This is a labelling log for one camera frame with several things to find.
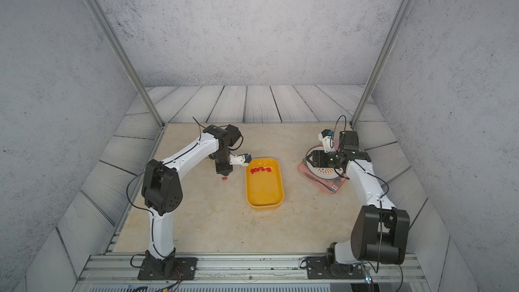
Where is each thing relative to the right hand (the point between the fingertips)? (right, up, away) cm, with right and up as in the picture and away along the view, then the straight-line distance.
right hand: (315, 156), depth 85 cm
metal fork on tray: (+10, -15, +9) cm, 20 cm away
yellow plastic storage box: (-21, -17, +13) cm, 30 cm away
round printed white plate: (+7, -9, +14) cm, 18 cm away
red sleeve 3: (-26, -8, +14) cm, 30 cm away
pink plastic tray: (-2, -7, +17) cm, 18 cm away
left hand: (-37, -6, +5) cm, 38 cm away
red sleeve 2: (-19, -8, +16) cm, 26 cm away
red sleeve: (-40, -11, +11) cm, 43 cm away
